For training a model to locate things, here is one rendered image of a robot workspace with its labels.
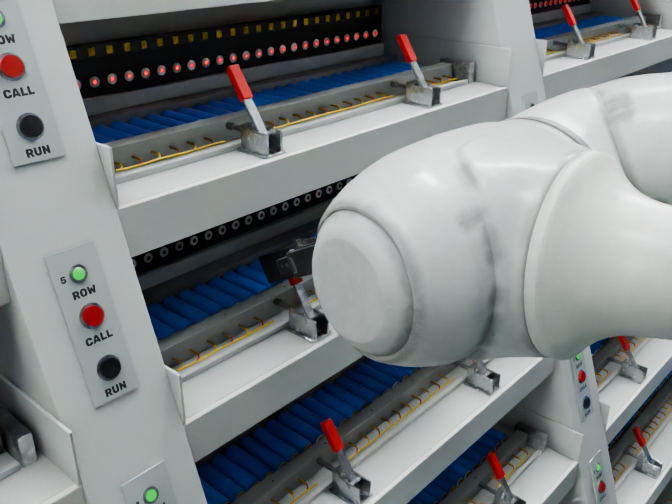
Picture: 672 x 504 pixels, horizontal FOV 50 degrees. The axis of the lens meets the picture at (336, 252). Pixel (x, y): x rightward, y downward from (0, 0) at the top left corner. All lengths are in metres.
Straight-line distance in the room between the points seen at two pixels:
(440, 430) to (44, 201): 0.55
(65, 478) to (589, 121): 0.45
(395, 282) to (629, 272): 0.10
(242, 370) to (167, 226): 0.16
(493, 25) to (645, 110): 0.60
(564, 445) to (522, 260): 0.88
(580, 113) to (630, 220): 0.13
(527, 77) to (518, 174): 0.74
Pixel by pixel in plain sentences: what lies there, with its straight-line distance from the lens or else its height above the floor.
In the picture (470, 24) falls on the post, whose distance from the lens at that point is 1.05.
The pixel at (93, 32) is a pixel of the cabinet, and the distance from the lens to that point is 0.85.
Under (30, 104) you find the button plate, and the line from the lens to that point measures 0.58.
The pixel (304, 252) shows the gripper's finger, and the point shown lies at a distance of 0.64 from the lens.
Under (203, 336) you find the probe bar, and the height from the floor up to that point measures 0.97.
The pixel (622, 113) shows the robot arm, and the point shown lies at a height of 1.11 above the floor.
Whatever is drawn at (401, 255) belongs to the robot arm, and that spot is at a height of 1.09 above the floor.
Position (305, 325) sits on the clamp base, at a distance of 0.74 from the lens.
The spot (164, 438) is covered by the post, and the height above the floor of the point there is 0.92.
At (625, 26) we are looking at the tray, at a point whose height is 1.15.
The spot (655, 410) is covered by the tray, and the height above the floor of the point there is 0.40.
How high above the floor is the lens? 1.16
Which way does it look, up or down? 12 degrees down
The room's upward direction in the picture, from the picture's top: 14 degrees counter-clockwise
